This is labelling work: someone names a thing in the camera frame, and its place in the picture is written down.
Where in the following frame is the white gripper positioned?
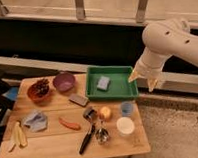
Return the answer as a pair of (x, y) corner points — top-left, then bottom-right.
(128, 48), (168, 92)

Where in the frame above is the blue grey towel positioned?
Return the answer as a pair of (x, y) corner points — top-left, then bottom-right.
(23, 110), (48, 132)

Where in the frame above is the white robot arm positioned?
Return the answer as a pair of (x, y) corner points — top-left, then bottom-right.
(128, 18), (198, 92)

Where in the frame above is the purple bowl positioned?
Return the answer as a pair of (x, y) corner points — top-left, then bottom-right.
(52, 72), (76, 92)

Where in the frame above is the orange bowl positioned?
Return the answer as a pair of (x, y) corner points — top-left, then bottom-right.
(27, 83), (51, 103)

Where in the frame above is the blue plastic cup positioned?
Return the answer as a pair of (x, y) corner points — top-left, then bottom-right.
(120, 101), (133, 117)

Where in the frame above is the blue sponge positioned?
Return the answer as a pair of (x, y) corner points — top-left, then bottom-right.
(97, 76), (111, 90)

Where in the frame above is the green plastic tray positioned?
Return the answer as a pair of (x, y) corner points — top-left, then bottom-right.
(85, 66), (138, 101)

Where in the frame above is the yellow orange ball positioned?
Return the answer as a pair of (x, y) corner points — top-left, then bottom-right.
(99, 106), (111, 120)

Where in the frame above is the white lidded container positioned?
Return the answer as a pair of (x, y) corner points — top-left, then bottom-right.
(116, 117), (135, 136)

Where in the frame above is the grey eraser block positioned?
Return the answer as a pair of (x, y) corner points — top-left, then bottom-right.
(69, 94), (89, 106)

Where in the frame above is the metal measuring spoon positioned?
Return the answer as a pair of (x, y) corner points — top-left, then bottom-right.
(95, 120), (110, 145)

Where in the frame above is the orange carrot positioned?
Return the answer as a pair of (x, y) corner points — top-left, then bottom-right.
(58, 118), (81, 131)

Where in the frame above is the wooden board table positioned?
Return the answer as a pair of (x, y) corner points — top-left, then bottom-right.
(0, 78), (150, 158)

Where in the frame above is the brown pine cone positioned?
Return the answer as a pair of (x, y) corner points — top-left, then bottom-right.
(34, 78), (49, 97)

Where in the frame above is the blue object at left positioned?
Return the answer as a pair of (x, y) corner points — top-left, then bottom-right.
(4, 87), (19, 101)

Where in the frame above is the black handled peeler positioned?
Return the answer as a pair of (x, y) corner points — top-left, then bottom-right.
(79, 125), (95, 155)

